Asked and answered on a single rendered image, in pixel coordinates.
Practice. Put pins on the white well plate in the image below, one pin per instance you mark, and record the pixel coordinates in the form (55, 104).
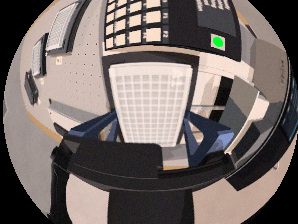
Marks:
(59, 27)
(36, 58)
(157, 121)

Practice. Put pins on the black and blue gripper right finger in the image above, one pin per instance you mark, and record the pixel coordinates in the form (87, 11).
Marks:
(216, 136)

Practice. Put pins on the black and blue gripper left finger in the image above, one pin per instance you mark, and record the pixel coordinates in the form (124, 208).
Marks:
(92, 128)

